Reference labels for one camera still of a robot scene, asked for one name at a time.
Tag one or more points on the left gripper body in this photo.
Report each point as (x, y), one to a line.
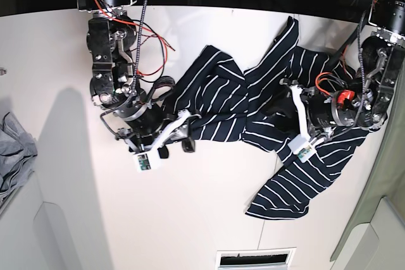
(330, 111)

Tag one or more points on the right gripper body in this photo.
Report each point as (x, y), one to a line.
(145, 123)

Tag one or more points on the navy white striped t-shirt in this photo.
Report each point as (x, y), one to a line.
(232, 103)

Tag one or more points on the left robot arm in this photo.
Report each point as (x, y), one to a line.
(358, 89)

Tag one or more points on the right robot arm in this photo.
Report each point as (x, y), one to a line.
(114, 41)

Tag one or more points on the grey folded cloth pile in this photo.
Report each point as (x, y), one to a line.
(18, 153)

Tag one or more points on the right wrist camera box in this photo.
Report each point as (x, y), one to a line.
(147, 158)

